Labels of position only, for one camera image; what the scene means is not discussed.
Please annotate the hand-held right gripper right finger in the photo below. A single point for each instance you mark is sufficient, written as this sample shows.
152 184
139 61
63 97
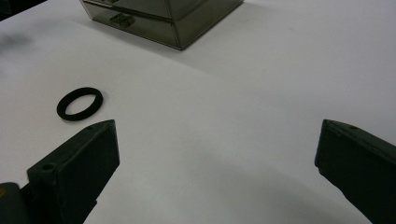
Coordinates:
358 165

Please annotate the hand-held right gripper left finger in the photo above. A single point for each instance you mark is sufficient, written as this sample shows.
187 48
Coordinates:
71 174

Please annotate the smoky transparent drawer cabinet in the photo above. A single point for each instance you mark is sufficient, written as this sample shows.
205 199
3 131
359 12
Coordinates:
199 21

